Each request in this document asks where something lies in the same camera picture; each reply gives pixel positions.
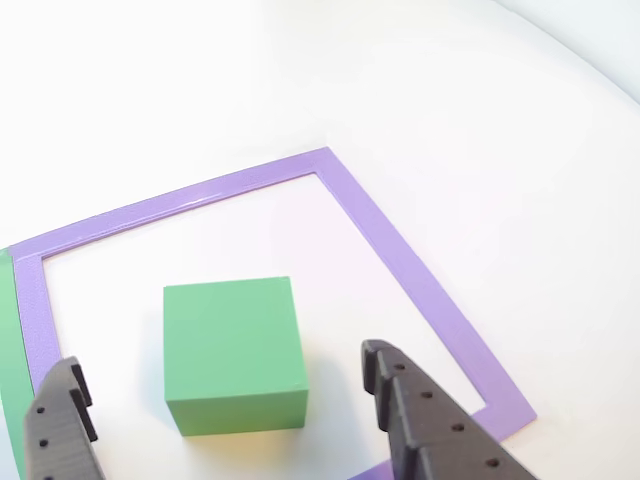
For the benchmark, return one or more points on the green cube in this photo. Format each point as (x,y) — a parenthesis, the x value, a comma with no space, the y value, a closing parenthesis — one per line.
(232,340)

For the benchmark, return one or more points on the green square frame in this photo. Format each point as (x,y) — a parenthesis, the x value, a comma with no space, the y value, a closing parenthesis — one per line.
(10,350)

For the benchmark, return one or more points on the purple square frame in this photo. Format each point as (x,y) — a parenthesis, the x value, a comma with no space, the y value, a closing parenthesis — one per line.
(390,240)

